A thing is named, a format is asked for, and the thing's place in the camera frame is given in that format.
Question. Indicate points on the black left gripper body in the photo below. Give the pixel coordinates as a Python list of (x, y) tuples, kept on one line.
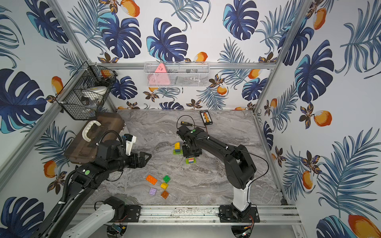
[(134, 159)]

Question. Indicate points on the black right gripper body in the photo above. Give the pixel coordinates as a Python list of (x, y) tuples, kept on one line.
[(187, 152)]

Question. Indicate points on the lime long base lego brick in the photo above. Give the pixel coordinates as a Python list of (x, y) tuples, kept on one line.
[(177, 153)]

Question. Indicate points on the orange long lego brick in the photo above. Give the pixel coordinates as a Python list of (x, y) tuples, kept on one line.
[(151, 179)]

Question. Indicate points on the purple square lego brick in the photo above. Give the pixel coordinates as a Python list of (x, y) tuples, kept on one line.
[(152, 191)]

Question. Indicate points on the green square lego brick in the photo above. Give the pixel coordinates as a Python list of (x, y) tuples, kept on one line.
[(166, 179)]

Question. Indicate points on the brown square lego brick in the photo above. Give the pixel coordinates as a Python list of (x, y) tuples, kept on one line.
[(165, 194)]

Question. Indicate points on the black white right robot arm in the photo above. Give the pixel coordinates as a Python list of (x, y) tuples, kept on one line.
[(239, 168)]

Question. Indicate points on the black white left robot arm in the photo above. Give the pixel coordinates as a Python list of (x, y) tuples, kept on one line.
[(82, 182)]

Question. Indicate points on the yellow sloped lego brick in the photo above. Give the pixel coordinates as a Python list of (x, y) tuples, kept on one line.
[(164, 186)]

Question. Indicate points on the black yellow screwdriver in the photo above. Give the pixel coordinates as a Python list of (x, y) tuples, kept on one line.
[(183, 123)]

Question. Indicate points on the black screwdriver bit case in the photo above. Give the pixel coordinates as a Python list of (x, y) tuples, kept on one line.
[(206, 118)]

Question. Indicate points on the brown translucent tool case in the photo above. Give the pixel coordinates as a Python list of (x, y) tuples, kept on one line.
[(83, 148)]

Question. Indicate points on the pink triangular object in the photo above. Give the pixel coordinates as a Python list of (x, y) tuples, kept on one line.
[(160, 77)]

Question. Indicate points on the white object in basket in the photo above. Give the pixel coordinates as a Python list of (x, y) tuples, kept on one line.
[(94, 93)]

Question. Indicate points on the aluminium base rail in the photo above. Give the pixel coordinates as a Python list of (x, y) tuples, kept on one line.
[(210, 215)]

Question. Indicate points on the white wire wall shelf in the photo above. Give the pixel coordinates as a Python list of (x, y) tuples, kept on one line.
[(182, 74)]

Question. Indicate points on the black wire basket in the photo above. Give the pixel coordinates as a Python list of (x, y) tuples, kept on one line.
[(70, 98)]

